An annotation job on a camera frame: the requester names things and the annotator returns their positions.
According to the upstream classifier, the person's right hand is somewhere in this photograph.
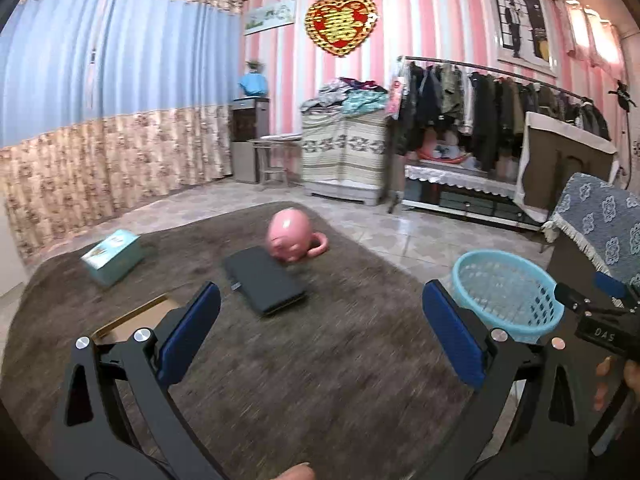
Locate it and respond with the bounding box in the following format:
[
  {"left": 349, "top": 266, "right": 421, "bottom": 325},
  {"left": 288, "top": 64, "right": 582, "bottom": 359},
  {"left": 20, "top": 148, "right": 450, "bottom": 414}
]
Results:
[{"left": 592, "top": 355, "right": 640, "bottom": 441}]

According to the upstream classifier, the person's left hand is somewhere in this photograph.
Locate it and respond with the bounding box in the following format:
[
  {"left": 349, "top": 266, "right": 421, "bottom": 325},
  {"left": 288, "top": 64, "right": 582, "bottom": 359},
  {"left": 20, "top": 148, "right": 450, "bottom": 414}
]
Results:
[{"left": 273, "top": 463, "right": 316, "bottom": 480}]

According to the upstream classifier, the light blue plastic basket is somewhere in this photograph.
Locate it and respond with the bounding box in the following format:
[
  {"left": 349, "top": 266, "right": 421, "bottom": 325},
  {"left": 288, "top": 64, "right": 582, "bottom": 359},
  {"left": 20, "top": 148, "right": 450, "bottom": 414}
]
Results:
[{"left": 451, "top": 249, "right": 564, "bottom": 344}]

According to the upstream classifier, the blue floral lace cloth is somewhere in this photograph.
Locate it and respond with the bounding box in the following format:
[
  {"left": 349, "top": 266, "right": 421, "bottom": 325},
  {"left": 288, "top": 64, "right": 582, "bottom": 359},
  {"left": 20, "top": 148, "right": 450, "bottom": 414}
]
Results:
[{"left": 542, "top": 172, "right": 640, "bottom": 286}]

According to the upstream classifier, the brown cardboard tray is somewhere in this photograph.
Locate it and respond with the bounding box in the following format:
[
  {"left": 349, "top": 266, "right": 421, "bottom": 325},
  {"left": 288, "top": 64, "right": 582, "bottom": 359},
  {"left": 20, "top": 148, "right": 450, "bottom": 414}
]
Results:
[{"left": 90, "top": 295, "right": 180, "bottom": 344}]

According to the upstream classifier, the low tv stand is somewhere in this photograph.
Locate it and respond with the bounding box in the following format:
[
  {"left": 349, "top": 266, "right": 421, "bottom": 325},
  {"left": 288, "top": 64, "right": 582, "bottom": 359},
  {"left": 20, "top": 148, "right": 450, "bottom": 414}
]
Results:
[{"left": 401, "top": 160, "right": 541, "bottom": 231}]

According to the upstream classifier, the brown sofa chair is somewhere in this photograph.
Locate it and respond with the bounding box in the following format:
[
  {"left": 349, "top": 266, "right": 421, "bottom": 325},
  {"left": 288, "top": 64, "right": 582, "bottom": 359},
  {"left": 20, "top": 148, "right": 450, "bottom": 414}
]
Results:
[{"left": 514, "top": 112, "right": 620, "bottom": 223}]

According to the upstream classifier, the teal tissue box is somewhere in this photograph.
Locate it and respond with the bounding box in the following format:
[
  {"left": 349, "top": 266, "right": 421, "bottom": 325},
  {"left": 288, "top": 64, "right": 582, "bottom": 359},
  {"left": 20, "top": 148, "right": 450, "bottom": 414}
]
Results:
[{"left": 81, "top": 230, "right": 143, "bottom": 287}]

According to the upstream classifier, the black notebook case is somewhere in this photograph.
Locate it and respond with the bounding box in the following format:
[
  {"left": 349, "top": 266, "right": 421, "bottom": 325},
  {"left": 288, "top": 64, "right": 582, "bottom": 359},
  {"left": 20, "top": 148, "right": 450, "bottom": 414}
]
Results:
[{"left": 222, "top": 246, "right": 306, "bottom": 316}]

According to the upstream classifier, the clothes rack with garments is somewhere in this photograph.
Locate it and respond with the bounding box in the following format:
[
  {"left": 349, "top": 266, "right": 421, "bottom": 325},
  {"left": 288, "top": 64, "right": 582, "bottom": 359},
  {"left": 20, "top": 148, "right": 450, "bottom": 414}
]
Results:
[{"left": 388, "top": 61, "right": 611, "bottom": 172}]

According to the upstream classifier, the brown shaggy table cover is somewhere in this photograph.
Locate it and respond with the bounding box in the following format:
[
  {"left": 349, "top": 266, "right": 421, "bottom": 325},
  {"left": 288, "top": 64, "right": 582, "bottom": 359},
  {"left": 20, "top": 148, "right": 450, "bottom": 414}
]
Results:
[{"left": 1, "top": 204, "right": 472, "bottom": 479}]

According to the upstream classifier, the pink pig-shaped mug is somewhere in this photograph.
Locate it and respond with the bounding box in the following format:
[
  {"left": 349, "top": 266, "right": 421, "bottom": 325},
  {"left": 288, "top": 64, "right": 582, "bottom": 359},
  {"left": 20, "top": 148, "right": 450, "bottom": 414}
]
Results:
[{"left": 266, "top": 208, "right": 329, "bottom": 263}]

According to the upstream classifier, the cabinet with patterned cloth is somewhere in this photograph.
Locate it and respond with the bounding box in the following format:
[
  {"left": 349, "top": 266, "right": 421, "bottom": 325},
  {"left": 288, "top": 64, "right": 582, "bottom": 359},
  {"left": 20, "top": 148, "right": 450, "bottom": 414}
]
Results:
[{"left": 300, "top": 110, "right": 390, "bottom": 206}]

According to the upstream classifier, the framed wedding photo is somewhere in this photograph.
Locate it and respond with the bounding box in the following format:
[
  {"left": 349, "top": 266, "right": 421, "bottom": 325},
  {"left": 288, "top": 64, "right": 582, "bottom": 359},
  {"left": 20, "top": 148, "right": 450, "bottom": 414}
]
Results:
[{"left": 489, "top": 0, "right": 558, "bottom": 78}]

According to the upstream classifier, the pile of folded clothes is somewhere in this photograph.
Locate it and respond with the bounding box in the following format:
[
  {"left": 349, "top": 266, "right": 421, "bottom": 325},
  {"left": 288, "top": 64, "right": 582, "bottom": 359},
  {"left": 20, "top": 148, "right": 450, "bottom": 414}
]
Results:
[{"left": 299, "top": 78, "right": 388, "bottom": 116}]

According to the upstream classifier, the small metal stool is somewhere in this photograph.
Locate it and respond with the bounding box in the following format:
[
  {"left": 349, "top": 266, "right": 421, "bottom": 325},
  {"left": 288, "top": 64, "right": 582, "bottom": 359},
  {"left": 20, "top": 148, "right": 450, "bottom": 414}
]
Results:
[{"left": 250, "top": 133, "right": 302, "bottom": 190}]

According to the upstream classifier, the black water dispenser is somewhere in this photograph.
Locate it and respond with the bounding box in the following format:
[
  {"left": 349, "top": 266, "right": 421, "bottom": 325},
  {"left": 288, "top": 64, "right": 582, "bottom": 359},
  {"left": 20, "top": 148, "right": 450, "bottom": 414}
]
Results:
[{"left": 231, "top": 96, "right": 270, "bottom": 183}]

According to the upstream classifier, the blue and floral curtain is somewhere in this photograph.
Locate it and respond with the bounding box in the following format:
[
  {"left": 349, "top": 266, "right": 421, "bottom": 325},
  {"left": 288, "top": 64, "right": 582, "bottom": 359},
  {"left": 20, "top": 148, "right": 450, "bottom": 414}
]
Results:
[{"left": 1, "top": 0, "right": 242, "bottom": 259}]

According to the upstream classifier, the red gold heart decoration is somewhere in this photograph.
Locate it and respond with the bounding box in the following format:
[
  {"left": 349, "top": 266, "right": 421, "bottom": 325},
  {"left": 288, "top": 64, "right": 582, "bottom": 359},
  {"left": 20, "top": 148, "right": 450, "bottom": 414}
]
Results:
[{"left": 305, "top": 0, "right": 378, "bottom": 58}]

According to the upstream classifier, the blue covered water bottle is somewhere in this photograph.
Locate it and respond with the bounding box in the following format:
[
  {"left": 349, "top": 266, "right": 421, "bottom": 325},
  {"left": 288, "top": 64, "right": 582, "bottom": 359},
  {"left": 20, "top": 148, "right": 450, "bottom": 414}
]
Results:
[{"left": 239, "top": 60, "right": 268, "bottom": 98}]

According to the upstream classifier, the framed landscape picture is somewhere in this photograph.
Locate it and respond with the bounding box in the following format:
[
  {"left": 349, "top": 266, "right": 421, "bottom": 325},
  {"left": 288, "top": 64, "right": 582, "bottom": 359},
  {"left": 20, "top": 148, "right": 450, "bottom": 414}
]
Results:
[{"left": 244, "top": 0, "right": 296, "bottom": 36}]

